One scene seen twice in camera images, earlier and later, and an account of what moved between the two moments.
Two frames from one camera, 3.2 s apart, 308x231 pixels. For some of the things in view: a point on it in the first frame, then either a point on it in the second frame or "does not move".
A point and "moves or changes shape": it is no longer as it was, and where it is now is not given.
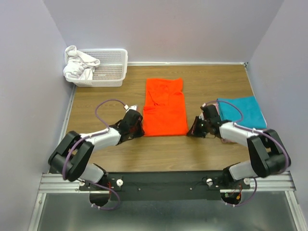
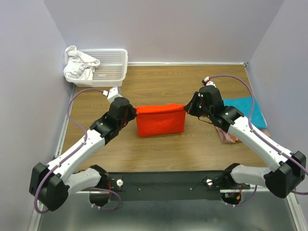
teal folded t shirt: [252, 117] does not move
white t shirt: [79, 65] does not move
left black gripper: [141, 132] -> [133, 113]
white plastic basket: [110, 72] does not move
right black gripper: [193, 130] -> [190, 108]
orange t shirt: [164, 111] moves or changes shape
